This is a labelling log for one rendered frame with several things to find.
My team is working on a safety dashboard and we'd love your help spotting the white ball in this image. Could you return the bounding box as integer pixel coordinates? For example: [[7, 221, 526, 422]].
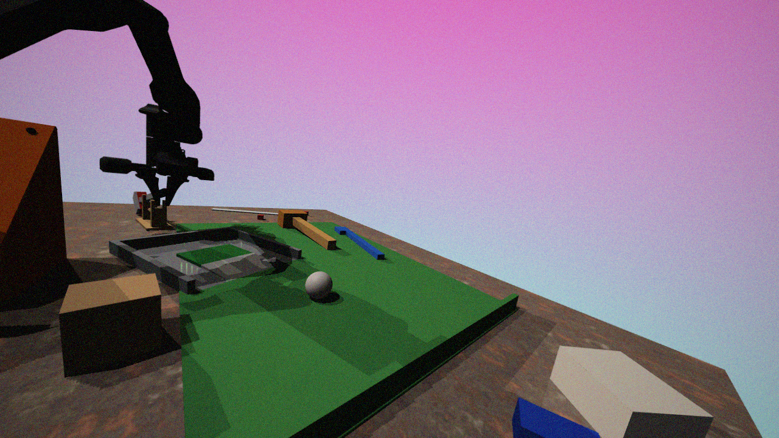
[[305, 271, 332, 299]]

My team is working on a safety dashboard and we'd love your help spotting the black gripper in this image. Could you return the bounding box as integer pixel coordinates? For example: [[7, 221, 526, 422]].
[[99, 136, 214, 206]]

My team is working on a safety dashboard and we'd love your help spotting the large green mat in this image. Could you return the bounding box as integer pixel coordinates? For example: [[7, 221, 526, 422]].
[[176, 222, 500, 438]]

